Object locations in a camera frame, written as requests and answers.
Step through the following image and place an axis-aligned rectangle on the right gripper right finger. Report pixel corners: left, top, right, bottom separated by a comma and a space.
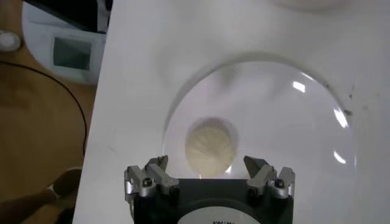
243, 155, 297, 201

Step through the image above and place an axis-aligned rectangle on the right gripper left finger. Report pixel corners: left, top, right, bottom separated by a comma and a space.
123, 154, 181, 204

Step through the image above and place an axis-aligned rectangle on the white steamed baozi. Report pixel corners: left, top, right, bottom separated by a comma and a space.
185, 117, 238, 179

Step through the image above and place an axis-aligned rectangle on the white robot base with screen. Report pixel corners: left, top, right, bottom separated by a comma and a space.
21, 0, 113, 85

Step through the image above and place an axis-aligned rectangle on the white round plate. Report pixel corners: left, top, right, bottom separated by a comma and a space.
162, 59, 358, 224

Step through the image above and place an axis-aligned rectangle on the small round white disc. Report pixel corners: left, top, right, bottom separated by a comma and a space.
0, 29, 23, 52

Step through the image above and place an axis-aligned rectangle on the thin black floor cable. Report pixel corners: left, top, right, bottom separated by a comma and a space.
0, 60, 88, 158

